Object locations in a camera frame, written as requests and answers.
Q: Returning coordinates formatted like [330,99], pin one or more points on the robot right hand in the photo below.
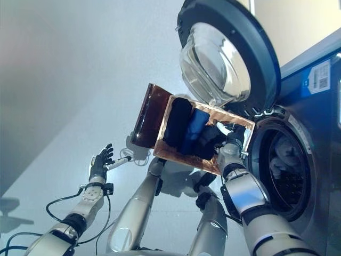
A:
[234,137]

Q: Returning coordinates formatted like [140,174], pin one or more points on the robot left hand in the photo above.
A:
[98,165]

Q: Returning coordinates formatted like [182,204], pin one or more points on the small black garment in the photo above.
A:
[210,144]

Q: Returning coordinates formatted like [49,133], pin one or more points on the white garment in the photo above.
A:
[285,154]

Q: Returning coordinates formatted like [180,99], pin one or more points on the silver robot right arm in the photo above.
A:
[247,192]

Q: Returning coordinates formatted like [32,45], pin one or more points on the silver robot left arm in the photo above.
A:
[90,194]

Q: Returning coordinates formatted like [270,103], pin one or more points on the dark grey washing machine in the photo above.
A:
[319,133]

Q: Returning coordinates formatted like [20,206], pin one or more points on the blue rolled garment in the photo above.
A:
[195,130]

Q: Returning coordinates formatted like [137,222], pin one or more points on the rectangular wicker laundry basket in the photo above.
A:
[186,161]

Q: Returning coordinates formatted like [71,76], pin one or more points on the large black rolled garment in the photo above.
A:
[177,122]

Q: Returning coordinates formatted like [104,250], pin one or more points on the brown acrylic stand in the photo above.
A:
[149,117]

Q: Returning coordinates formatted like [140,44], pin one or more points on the round glass washer door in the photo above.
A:
[213,61]

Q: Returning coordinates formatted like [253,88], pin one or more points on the silver robot right leg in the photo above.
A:
[210,213]

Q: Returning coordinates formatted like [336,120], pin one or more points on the grey robot torso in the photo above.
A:
[154,252]

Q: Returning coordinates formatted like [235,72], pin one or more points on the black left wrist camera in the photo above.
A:
[109,189]

